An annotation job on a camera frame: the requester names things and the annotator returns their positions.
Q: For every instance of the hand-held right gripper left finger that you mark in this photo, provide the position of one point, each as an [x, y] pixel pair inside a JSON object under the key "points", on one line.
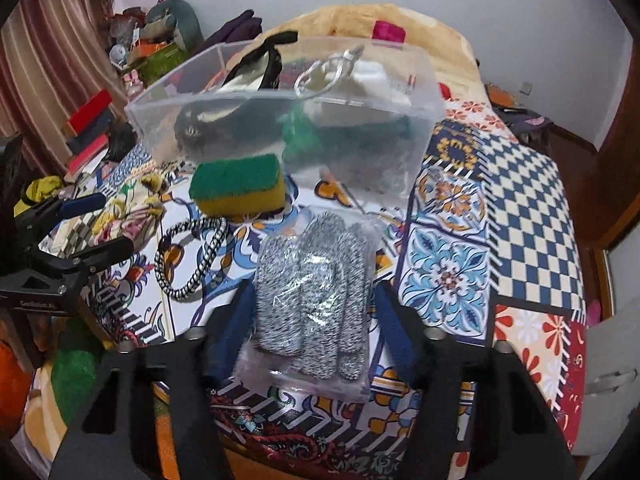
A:
{"points": [[234, 321]]}

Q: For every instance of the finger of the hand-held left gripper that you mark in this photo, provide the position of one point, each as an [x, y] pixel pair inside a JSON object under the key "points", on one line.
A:
{"points": [[85, 203], [102, 254]]}

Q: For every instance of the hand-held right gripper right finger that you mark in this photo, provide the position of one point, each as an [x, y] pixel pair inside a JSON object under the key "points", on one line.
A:
{"points": [[388, 321]]}

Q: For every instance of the bagged grey knit gloves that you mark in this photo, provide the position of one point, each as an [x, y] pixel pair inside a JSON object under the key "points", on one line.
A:
{"points": [[310, 285]]}

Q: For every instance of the clear plastic storage bin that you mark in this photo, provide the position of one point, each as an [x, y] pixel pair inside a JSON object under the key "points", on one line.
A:
{"points": [[152, 117]]}

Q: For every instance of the yellow and black cloth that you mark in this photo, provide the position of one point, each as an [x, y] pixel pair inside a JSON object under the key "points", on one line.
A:
{"points": [[42, 189]]}

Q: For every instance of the floral yellow cloth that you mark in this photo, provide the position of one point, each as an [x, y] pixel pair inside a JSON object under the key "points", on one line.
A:
{"points": [[131, 210]]}

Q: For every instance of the stack of red books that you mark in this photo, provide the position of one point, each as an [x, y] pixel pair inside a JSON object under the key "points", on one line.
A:
{"points": [[90, 112]]}

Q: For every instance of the green fuzzy cloth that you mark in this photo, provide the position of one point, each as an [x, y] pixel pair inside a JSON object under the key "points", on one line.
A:
{"points": [[72, 375]]}

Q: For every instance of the green and yellow sponge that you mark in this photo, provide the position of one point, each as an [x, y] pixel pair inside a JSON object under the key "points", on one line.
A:
{"points": [[235, 176]]}

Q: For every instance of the striped brown curtain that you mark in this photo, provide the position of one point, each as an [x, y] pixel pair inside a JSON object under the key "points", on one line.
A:
{"points": [[50, 35]]}

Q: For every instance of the green cardboard box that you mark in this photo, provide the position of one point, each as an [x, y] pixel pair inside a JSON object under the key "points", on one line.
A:
{"points": [[162, 62]]}

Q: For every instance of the patchwork printed blanket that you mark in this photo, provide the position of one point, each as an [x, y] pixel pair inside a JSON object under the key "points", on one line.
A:
{"points": [[525, 200]]}

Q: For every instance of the green knit cloth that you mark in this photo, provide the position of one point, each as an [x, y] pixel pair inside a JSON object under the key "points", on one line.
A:
{"points": [[310, 132]]}

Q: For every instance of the grey neck pillow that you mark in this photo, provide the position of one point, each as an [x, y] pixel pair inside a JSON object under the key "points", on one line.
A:
{"points": [[186, 20]]}

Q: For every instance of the black and white cloth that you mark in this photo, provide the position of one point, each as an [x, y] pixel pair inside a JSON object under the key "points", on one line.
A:
{"points": [[260, 62]]}

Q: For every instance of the dark purple clothing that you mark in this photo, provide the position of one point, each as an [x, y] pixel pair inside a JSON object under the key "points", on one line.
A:
{"points": [[235, 30]]}

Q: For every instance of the dark bag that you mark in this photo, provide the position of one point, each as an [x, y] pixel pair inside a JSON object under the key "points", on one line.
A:
{"points": [[520, 120]]}

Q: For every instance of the pink cloth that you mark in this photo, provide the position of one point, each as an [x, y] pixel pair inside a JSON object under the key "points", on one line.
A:
{"points": [[389, 31]]}

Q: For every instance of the yellow fleece blanket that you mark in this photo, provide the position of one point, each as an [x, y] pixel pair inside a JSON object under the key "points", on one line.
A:
{"points": [[345, 19]]}

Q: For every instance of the wall socket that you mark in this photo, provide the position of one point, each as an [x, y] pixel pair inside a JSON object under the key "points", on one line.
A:
{"points": [[525, 87]]}

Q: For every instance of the wooden door frame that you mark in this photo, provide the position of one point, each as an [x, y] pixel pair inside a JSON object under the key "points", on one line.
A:
{"points": [[622, 160]]}

